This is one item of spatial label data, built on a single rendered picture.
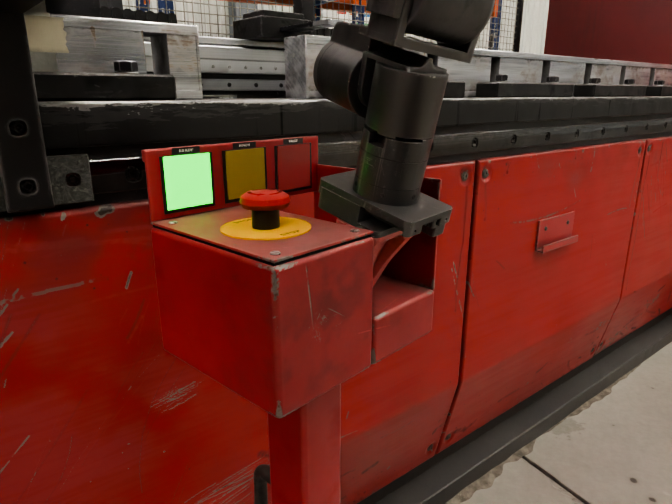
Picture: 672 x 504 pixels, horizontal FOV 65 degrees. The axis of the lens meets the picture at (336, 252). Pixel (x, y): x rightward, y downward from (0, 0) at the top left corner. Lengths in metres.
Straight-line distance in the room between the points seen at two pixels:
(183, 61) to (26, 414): 0.47
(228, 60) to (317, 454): 0.78
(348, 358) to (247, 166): 0.21
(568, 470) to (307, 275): 1.21
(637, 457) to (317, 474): 1.17
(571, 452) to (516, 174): 0.78
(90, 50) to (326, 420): 0.51
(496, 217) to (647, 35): 1.46
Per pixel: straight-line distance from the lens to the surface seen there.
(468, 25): 0.42
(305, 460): 0.53
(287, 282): 0.35
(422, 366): 1.03
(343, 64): 0.46
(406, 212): 0.42
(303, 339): 0.38
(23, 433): 0.69
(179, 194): 0.47
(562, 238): 1.32
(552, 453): 1.54
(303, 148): 0.55
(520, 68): 1.31
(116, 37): 0.74
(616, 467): 1.56
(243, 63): 1.11
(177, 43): 0.77
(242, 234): 0.40
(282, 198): 0.40
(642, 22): 2.43
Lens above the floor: 0.88
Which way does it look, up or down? 17 degrees down
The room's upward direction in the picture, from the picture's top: straight up
